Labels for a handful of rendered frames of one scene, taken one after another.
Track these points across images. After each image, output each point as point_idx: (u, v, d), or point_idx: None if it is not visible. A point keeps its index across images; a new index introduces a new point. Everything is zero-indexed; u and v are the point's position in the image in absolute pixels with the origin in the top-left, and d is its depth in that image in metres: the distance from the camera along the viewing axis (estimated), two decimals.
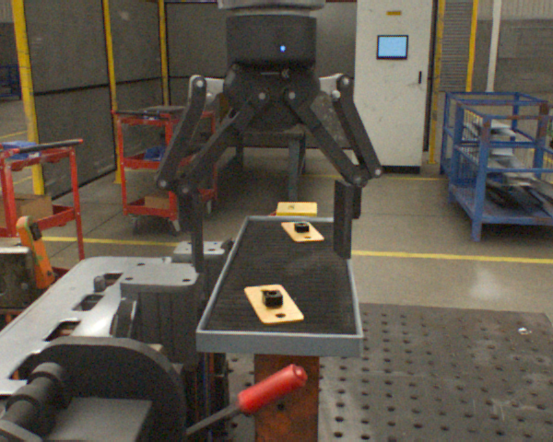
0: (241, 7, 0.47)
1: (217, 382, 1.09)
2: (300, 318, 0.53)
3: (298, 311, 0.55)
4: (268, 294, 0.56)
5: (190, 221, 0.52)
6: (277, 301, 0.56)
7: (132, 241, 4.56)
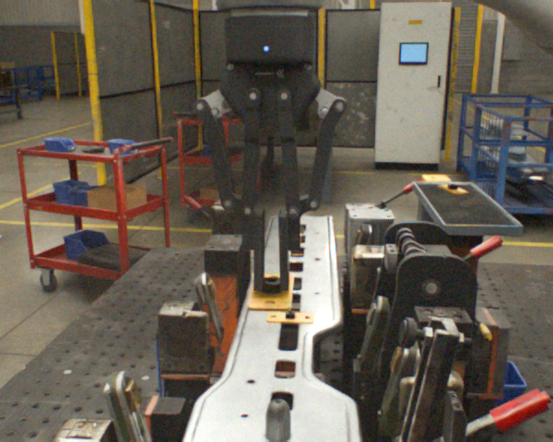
0: (231, 8, 0.48)
1: None
2: (287, 308, 0.52)
3: (289, 301, 0.54)
4: (266, 281, 0.56)
5: (252, 240, 0.54)
6: (275, 289, 0.55)
7: (190, 229, 5.12)
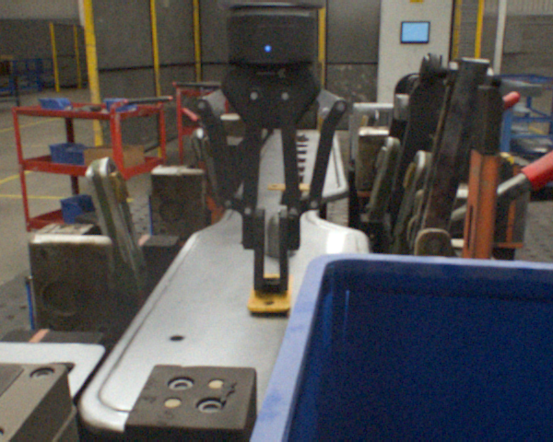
0: (233, 8, 0.48)
1: None
2: (286, 308, 0.52)
3: (288, 301, 0.54)
4: (266, 281, 0.56)
5: (252, 240, 0.54)
6: (275, 289, 0.55)
7: None
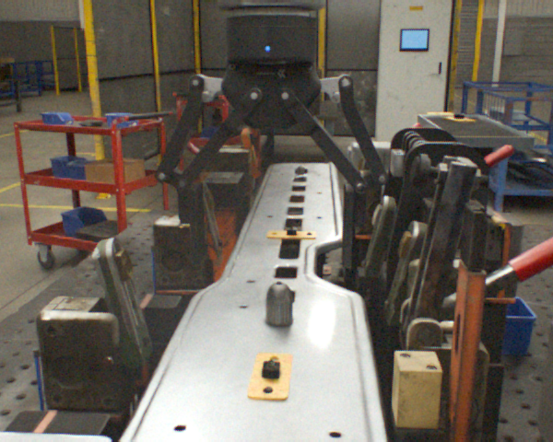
0: (233, 8, 0.48)
1: None
2: (284, 397, 0.55)
3: (287, 389, 0.56)
4: (266, 366, 0.58)
5: (188, 214, 0.54)
6: (274, 375, 0.58)
7: None
